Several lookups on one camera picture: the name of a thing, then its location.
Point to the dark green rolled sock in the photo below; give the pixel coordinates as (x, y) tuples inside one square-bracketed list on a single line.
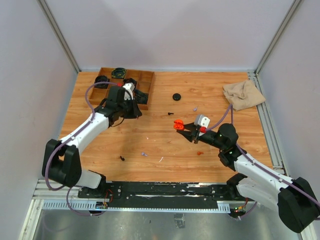
[(141, 97)]

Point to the orange earbud charging case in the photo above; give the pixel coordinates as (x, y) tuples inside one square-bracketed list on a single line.
[(178, 125)]

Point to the black rolled sock left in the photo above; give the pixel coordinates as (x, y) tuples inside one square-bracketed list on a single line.
[(101, 82)]

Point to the beige cloth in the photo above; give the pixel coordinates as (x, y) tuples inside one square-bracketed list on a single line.
[(243, 95)]

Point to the aluminium frame post right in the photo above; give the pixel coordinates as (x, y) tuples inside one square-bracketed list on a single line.
[(293, 9)]

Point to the aluminium frame post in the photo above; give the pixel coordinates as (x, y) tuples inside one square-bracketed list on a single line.
[(293, 9), (58, 33)]

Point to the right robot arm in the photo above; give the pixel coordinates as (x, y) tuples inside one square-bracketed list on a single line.
[(292, 199)]

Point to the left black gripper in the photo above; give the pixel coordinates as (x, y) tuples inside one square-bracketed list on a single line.
[(136, 112)]

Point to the black orange rolled sock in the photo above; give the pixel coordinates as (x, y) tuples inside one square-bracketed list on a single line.
[(130, 81)]

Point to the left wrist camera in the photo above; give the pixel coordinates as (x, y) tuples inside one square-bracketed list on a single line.
[(129, 91)]

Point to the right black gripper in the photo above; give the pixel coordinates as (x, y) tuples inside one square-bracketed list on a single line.
[(189, 135)]

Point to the wooden compartment tray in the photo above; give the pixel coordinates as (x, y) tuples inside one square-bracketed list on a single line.
[(145, 81)]

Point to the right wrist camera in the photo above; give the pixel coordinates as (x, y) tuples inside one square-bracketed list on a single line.
[(202, 121)]

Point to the black round charging case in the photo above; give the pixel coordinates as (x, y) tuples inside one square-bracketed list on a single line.
[(176, 97)]

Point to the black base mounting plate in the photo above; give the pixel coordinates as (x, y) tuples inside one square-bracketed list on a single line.
[(167, 196)]

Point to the green yellow rolled sock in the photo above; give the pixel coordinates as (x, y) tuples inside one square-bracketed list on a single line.
[(119, 73)]

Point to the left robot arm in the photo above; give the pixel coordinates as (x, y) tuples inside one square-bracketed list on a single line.
[(61, 162)]

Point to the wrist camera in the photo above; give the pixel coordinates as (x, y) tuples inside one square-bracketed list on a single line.
[(129, 91), (202, 121)]

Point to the aluminium frame post left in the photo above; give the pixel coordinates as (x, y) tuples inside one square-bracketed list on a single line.
[(58, 33)]

